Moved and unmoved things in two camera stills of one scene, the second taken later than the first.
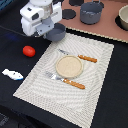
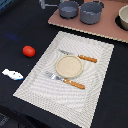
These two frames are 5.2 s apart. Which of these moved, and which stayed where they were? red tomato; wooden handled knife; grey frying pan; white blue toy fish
Moved: grey frying pan
Stayed: wooden handled knife; white blue toy fish; red tomato
